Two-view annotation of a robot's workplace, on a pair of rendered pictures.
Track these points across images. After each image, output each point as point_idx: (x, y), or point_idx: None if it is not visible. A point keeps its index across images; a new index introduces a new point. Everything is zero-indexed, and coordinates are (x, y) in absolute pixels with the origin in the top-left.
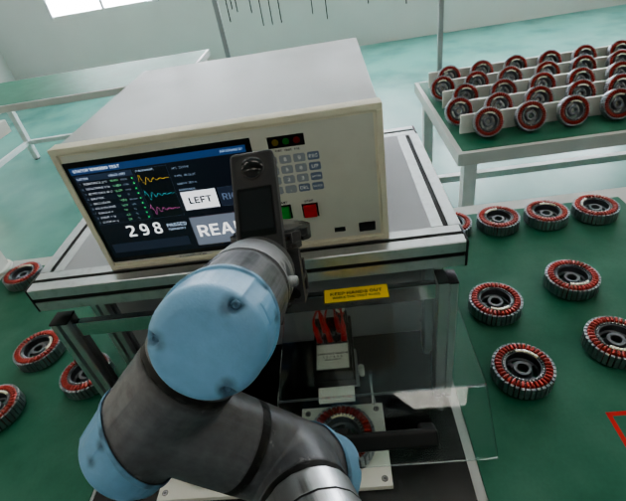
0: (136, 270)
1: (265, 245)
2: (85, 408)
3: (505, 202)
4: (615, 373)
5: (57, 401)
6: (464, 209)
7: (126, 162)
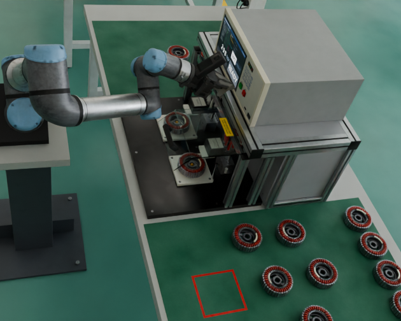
0: None
1: (187, 67)
2: None
3: None
4: (258, 279)
5: None
6: (385, 232)
7: (231, 29)
